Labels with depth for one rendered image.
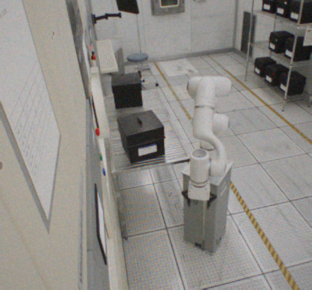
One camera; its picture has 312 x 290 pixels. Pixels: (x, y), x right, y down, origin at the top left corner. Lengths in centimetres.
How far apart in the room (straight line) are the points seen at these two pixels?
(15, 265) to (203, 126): 110
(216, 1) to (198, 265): 529
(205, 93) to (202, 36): 531
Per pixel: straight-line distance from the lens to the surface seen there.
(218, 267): 248
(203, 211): 220
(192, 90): 152
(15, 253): 29
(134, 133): 201
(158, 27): 630
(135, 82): 283
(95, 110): 217
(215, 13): 662
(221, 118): 183
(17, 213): 30
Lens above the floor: 208
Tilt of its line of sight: 33 degrees down
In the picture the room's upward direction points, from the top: 5 degrees counter-clockwise
